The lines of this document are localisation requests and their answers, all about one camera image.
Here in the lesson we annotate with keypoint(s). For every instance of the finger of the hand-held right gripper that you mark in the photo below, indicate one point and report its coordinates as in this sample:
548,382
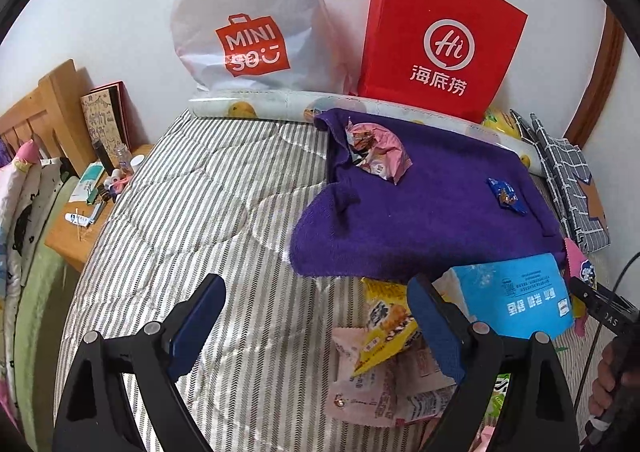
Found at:
585,294

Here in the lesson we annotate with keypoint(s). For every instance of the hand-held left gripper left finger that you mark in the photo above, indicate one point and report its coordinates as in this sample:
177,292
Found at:
200,319

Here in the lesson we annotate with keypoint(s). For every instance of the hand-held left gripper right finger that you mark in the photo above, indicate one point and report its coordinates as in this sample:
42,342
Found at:
440,327

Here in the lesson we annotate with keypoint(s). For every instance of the pink snack packet blue label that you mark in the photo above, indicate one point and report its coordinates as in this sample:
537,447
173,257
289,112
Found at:
580,272

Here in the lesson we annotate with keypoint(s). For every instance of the yellow snack packet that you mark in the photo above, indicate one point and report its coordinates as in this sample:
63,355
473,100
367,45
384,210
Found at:
385,319

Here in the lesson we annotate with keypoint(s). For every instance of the white red-print snack packet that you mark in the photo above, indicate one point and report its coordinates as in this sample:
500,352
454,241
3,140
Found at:
362,397

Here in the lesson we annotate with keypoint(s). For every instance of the person's right hand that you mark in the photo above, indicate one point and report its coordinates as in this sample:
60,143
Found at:
602,377

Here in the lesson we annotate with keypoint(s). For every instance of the blue tissue pack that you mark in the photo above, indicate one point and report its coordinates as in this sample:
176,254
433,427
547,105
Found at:
510,297

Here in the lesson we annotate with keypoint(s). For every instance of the green snack packet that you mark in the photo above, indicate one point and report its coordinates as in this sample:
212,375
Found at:
501,392

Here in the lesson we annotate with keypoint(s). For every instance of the purple towel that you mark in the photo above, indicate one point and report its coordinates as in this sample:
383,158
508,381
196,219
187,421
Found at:
440,227

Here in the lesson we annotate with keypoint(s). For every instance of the grey plaid fabric bag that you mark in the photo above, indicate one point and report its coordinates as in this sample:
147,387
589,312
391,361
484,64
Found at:
570,171

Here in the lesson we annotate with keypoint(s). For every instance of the small blue candy packet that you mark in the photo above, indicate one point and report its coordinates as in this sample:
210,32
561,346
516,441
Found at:
507,194

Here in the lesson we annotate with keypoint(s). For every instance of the wooden nightstand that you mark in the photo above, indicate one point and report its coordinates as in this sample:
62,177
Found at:
70,242

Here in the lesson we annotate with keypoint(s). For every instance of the white tube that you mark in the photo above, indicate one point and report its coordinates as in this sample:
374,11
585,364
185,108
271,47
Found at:
79,219

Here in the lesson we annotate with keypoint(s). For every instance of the green blanket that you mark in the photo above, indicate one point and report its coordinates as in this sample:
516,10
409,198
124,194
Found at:
42,292

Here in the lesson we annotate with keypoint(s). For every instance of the white small jar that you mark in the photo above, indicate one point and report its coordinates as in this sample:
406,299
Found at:
138,160

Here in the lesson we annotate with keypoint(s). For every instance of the green-white tube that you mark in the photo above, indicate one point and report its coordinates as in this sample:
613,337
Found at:
90,182

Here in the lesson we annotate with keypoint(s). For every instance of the clear small bottle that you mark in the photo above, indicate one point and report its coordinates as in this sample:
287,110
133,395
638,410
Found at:
123,155

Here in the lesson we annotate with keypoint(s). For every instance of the black bottle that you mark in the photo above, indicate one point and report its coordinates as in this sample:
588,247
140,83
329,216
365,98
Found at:
103,156

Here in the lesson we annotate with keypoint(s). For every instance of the crumpled pink snack packet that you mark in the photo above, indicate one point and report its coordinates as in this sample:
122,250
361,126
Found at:
377,146

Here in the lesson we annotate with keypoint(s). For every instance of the yellow-green snack bag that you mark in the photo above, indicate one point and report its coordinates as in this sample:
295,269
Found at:
500,122

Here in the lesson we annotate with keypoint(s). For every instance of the printed paper roll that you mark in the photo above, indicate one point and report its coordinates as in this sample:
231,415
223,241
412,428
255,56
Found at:
240,109

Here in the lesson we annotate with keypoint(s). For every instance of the doodle-cover notebook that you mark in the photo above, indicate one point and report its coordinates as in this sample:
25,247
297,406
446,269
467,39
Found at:
102,119

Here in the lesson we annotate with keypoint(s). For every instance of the red book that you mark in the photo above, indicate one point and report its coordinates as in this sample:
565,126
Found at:
127,106

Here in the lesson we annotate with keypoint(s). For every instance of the wooden headboard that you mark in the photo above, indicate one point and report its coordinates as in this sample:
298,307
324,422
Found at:
45,106

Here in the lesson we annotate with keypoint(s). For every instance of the red paper bag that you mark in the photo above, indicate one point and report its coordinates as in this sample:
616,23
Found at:
440,31

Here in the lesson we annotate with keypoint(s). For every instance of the white plastic shopping bag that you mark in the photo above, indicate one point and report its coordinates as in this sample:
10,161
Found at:
250,21

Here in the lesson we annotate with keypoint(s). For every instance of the brown wooden door frame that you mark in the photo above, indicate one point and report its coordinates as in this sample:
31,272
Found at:
600,76

